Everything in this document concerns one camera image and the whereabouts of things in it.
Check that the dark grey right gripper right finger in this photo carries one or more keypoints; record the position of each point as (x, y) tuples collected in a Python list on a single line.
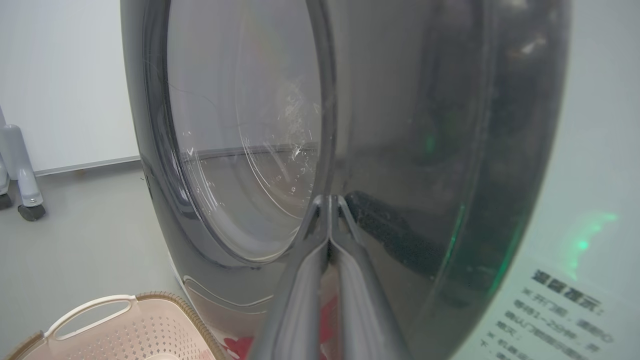
[(365, 310)]

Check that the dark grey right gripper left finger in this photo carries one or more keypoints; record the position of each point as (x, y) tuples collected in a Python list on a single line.
[(295, 310)]

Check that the round glass washing machine door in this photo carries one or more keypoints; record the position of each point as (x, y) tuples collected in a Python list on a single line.
[(425, 100)]

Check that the cream perforated laundry basket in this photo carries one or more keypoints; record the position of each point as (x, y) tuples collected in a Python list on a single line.
[(125, 335)]

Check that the white washing machine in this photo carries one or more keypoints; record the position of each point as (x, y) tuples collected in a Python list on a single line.
[(600, 150)]

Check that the Chinese text warning label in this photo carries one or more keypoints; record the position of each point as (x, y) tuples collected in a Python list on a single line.
[(550, 320)]

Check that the grey stand leg with caster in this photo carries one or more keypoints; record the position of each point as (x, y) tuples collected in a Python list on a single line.
[(20, 160)]

